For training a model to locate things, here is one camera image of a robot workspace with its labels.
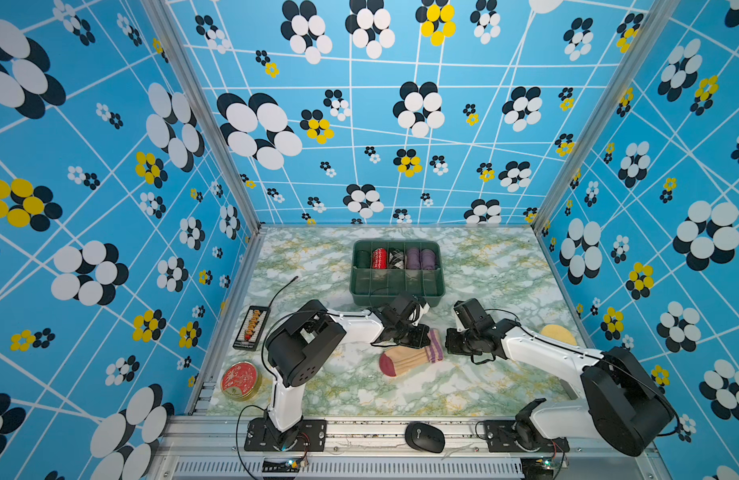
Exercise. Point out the green circuit board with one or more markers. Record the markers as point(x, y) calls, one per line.
point(281, 466)
point(541, 468)

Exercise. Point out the green plastic organizer tray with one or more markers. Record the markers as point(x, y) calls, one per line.
point(369, 287)

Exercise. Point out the black tray with skewers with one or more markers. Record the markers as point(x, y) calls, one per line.
point(253, 322)

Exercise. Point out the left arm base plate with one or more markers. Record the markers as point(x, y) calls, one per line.
point(308, 435)

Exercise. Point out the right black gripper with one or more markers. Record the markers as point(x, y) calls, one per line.
point(450, 344)

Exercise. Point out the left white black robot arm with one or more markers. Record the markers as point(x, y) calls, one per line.
point(304, 341)

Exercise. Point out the left green circuit board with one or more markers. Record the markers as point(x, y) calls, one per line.
point(281, 466)

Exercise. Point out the black computer mouse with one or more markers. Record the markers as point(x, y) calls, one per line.
point(424, 437)

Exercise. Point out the dark green rolled sock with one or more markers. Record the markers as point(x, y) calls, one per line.
point(363, 259)

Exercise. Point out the red rolled sock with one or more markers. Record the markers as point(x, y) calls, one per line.
point(380, 259)

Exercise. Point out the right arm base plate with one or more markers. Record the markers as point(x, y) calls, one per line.
point(501, 437)

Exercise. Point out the aluminium front rail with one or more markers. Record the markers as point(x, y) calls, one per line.
point(204, 447)

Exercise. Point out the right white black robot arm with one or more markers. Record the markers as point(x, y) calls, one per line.
point(616, 401)

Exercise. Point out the yellow round sponge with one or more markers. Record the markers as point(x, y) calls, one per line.
point(559, 333)

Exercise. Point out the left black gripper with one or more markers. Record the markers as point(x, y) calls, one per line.
point(421, 332)

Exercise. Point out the right green circuit board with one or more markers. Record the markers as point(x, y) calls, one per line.
point(541, 468)

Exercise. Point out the beige purple striped sock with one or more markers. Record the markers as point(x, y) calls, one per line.
point(398, 361)

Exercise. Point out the black white argyle rolled sock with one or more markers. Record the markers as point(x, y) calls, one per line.
point(396, 259)

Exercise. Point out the dark purple rolled sock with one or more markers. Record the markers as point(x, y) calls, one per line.
point(428, 259)

